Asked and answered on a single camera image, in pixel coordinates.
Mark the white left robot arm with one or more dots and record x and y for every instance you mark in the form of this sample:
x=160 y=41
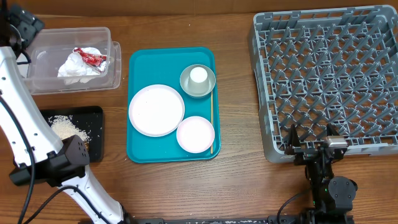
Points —
x=39 y=153

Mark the white tissue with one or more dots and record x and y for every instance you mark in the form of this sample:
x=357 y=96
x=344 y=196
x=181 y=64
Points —
x=75 y=70

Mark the black tray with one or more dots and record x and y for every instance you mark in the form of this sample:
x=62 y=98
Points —
x=89 y=119

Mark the grey dish rack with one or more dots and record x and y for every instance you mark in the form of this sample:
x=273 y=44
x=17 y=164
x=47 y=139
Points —
x=326 y=66

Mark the white paper cup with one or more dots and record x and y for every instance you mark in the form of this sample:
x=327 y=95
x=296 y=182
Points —
x=198 y=80

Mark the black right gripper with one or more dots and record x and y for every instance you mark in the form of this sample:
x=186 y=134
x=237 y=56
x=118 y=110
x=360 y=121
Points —
x=303 y=155

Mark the large white plate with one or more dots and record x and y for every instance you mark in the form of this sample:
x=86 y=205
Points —
x=156 y=110

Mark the clear plastic bin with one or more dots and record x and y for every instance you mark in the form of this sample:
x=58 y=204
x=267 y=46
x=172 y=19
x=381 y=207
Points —
x=50 y=50

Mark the teal serving tray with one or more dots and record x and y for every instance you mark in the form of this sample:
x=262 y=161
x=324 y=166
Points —
x=164 y=66

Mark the pile of white rice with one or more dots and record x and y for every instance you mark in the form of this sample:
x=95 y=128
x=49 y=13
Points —
x=64 y=128

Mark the red snack wrapper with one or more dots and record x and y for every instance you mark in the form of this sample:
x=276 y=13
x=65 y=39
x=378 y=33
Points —
x=96 y=61

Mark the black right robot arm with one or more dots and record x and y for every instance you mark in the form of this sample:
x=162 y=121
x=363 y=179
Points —
x=332 y=195

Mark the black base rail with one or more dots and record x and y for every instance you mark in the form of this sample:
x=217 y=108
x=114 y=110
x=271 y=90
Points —
x=286 y=219

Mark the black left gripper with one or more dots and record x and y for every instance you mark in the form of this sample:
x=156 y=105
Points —
x=27 y=25

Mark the grey bowl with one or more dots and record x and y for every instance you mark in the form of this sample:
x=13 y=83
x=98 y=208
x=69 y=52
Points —
x=184 y=80

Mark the small white plate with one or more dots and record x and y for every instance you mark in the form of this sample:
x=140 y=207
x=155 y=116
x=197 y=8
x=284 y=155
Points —
x=195 y=134

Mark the wooden chopstick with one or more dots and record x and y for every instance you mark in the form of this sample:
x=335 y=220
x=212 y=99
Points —
x=212 y=124

